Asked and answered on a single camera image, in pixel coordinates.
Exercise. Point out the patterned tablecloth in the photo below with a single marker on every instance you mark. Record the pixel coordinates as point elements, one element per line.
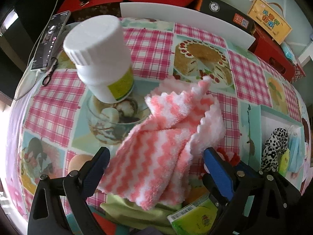
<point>53,124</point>

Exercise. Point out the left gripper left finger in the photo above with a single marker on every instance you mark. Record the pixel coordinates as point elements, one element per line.
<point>81,184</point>

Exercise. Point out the black rectangular box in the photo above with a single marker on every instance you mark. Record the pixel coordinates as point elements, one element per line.
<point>227,13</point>

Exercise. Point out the black hair clip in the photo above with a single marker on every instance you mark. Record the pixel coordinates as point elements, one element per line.
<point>47,78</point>

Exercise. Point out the red patterned box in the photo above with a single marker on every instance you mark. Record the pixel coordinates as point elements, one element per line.
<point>299,74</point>

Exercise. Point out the teal plastic toy case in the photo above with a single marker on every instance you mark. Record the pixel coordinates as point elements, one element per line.
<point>107,226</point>

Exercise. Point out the beige egg sponge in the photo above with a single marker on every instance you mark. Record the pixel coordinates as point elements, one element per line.
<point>78,161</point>

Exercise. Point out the pink white zigzag towel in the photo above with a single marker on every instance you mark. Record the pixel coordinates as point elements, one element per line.
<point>153,162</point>

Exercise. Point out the blue wet wipes pack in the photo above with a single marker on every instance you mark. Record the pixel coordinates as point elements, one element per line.
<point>288,53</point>

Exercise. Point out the black white spotted scrunchie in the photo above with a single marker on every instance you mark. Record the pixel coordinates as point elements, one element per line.
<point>274,147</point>

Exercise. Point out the white board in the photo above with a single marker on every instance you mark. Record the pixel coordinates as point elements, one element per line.
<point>193,18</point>

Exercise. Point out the green tissue pack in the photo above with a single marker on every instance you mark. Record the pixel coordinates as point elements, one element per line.
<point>284,163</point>
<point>196,218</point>

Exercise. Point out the smartphone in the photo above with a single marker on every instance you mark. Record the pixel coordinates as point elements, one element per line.
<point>48,41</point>

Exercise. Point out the teal rimmed white tray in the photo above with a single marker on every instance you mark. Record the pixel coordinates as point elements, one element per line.
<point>262,121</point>

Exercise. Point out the yellow handled gift box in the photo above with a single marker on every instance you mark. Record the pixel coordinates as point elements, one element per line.
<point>269,16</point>

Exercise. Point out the blue face mask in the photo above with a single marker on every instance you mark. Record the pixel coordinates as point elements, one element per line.
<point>296,156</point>

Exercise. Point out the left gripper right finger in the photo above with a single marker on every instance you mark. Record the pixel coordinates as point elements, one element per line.
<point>229,193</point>

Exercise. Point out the green microfiber cloth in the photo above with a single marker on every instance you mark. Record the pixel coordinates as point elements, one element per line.
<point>124,212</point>

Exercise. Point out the white pill bottle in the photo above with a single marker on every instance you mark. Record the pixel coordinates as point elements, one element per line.
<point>103,62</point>

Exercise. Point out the red gift box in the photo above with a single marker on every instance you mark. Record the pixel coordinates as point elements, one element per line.
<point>271,52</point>

